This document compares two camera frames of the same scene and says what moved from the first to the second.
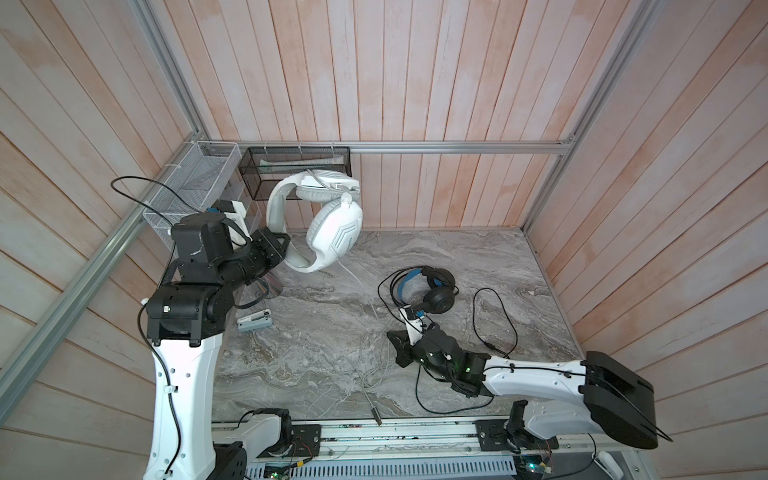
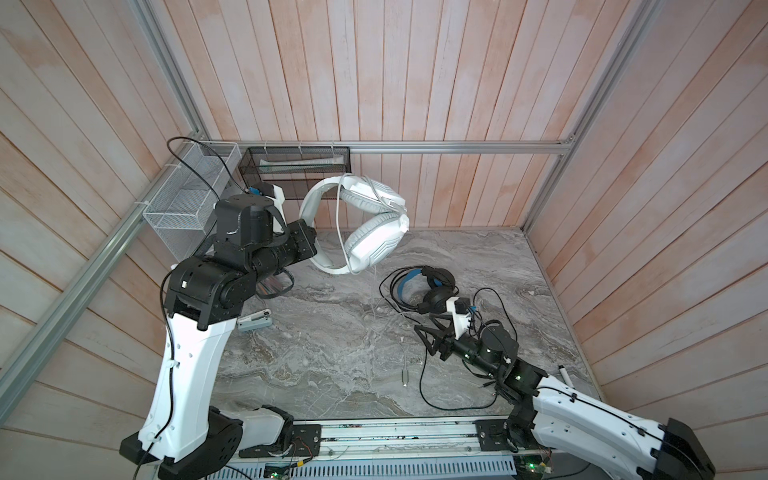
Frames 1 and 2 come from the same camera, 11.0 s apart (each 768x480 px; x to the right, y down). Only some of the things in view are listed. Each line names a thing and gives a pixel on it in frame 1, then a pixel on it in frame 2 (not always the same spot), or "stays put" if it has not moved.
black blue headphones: x=439 y=296 stays put
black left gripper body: x=262 y=256 -> x=296 y=246
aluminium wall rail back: x=389 y=144 stays put
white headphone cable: x=367 y=380 -> x=404 y=373
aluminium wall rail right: x=646 y=11 stays put
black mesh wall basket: x=265 y=167 stays put
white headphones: x=334 y=221 -> x=374 y=235
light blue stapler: x=260 y=320 stays put
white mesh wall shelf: x=193 y=182 stays put
